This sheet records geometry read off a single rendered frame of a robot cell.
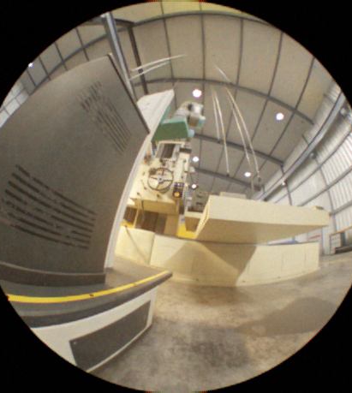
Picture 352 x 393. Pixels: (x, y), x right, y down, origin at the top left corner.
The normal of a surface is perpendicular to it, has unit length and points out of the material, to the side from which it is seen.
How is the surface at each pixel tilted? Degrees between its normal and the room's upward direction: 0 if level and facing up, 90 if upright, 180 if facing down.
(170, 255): 90
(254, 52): 169
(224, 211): 90
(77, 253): 90
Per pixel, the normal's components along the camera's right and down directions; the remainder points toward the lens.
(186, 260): -0.10, -0.41
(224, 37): -0.35, 0.87
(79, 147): 0.96, 0.06
